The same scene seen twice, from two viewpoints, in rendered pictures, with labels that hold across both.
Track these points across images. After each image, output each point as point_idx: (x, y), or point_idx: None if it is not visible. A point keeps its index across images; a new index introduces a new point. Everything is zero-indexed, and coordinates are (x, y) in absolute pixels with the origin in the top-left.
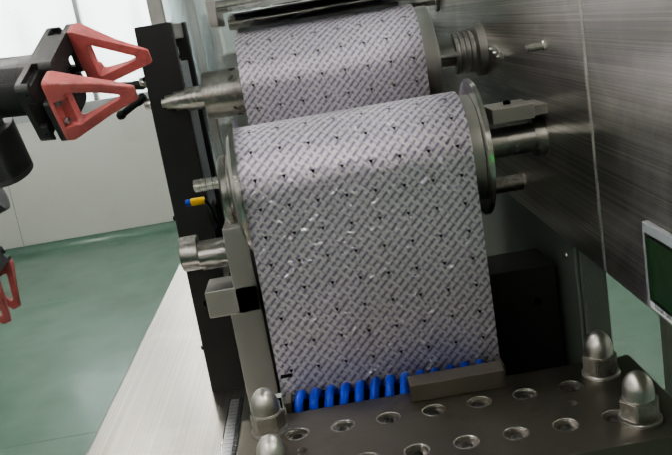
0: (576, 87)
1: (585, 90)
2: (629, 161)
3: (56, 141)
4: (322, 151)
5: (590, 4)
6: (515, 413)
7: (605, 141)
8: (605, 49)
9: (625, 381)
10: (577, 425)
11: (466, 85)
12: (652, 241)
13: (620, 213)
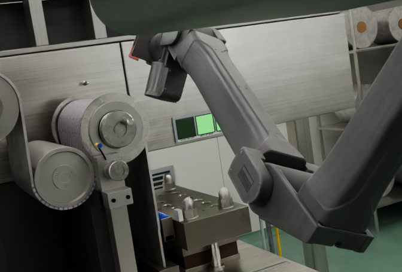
0: (116, 92)
1: (125, 91)
2: (159, 104)
3: None
4: None
5: (133, 61)
6: (168, 198)
7: (142, 104)
8: (143, 73)
9: (169, 176)
10: (173, 193)
11: (78, 97)
12: (180, 120)
13: (152, 124)
